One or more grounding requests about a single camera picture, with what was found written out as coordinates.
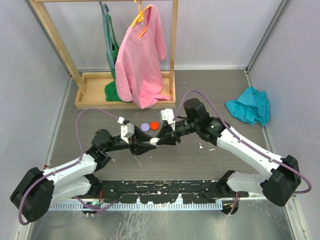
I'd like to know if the yellow hanger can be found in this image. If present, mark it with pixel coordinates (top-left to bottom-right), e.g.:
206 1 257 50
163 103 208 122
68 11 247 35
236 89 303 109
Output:
130 0 151 39

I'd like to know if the white earbud charging case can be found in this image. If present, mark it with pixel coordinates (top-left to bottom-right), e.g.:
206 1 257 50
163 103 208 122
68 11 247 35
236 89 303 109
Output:
149 137 160 146

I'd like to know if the pink t-shirt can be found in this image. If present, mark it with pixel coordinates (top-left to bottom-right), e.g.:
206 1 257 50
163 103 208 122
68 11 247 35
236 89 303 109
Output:
115 4 171 109

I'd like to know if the grey-blue hanger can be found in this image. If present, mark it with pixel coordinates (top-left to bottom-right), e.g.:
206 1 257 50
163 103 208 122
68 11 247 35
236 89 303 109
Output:
98 0 119 78

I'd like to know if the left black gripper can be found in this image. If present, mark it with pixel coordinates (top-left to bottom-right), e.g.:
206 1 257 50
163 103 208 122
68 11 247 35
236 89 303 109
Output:
103 125 156 155

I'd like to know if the green garment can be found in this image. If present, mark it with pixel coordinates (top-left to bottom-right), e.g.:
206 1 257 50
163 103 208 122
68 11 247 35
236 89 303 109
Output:
104 13 132 103

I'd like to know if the purple earbud charging case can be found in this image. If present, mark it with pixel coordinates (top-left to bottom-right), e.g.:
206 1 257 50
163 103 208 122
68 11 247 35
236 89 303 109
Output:
140 123 151 133

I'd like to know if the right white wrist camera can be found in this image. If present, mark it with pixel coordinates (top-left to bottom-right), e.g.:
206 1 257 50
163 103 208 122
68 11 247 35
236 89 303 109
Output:
160 108 176 131

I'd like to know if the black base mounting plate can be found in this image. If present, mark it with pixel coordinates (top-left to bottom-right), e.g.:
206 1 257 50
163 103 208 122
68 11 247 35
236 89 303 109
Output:
88 180 236 204

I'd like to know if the teal cloth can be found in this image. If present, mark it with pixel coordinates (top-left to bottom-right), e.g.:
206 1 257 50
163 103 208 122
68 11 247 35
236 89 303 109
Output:
225 86 270 127

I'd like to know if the orange earbud charging case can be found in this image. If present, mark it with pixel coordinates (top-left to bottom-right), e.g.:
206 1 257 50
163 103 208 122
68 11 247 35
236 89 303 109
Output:
149 121 160 131

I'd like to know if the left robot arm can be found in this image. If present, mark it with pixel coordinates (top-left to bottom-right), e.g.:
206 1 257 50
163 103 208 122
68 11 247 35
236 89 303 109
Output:
10 123 159 223

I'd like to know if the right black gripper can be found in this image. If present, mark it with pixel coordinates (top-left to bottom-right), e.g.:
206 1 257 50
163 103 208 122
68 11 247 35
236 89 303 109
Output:
155 118 199 146

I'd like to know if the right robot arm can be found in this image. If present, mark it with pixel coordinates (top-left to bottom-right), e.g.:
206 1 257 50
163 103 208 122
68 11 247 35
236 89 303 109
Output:
149 98 301 207

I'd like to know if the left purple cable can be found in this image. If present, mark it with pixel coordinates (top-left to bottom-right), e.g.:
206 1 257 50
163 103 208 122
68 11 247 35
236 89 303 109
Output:
18 107 121 226

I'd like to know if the white slotted cable duct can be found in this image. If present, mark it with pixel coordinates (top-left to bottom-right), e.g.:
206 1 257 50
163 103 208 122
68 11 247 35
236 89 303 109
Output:
49 197 223 212

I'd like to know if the wooden clothes rack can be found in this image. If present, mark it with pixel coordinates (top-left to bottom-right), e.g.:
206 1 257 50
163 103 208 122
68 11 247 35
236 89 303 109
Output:
29 0 179 109

